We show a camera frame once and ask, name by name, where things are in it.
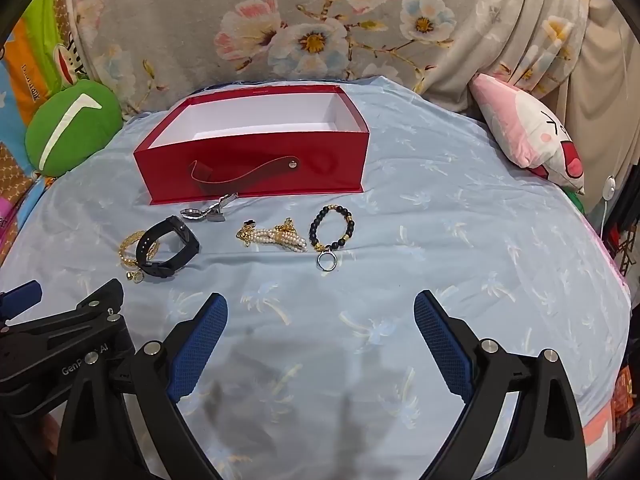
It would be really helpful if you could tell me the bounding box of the white round charger with cable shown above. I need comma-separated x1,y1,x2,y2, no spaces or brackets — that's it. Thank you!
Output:
597,175,619,231

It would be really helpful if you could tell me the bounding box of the black bead bracelet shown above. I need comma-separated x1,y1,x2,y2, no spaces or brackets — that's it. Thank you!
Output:
308,204,357,253

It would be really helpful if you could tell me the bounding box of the pink plush pillow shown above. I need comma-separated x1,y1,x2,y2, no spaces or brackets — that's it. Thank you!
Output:
470,72,586,196

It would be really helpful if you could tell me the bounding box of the gold ring with charm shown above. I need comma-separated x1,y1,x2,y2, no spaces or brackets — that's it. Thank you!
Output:
315,242,342,273

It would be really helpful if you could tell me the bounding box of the silver eyelash curler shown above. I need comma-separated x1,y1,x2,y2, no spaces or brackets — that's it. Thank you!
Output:
180,194,238,223

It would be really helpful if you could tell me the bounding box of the gold chain bracelet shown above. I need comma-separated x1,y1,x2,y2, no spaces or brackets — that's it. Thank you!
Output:
118,230,161,271

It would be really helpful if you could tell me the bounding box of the black wristwatch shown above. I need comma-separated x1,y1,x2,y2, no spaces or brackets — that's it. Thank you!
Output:
136,215,201,279

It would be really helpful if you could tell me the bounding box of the beige cloth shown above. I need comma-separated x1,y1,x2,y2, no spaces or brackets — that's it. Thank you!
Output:
560,0,640,221

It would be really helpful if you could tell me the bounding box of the gold chain with black clover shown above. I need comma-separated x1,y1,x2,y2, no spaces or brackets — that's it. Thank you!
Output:
236,218,261,247

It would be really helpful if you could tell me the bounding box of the pink sheet edge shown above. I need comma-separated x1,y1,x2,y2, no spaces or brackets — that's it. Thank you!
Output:
582,230,632,458

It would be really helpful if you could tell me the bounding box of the white pearl bracelet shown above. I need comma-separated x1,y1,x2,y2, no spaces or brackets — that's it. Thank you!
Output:
250,219,309,254

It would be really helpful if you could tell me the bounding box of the grey floral blanket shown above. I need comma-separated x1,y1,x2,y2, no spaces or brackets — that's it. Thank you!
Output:
65,0,593,113

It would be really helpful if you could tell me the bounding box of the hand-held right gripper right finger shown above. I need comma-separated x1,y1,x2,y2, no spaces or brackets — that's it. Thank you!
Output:
413,290,588,480

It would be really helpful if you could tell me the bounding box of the dark cluttered shelf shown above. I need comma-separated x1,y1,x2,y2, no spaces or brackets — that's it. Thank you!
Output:
605,195,640,281

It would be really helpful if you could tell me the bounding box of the red box with strap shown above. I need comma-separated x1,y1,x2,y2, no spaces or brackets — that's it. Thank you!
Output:
133,85,371,207

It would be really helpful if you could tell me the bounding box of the green round pillow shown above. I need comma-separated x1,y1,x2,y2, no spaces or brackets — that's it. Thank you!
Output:
25,80,123,177

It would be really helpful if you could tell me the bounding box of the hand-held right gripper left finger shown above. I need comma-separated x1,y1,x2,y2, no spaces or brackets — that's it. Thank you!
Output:
56,292,229,480

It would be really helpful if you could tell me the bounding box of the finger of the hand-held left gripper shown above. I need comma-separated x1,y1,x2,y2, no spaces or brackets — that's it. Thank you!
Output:
0,280,43,317
0,278,126,333

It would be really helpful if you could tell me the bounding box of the light blue bed sheet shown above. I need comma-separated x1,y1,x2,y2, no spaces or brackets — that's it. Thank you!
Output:
0,76,632,480

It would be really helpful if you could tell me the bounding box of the colourful printed cloth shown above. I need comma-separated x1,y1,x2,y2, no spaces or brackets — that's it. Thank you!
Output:
0,0,91,271

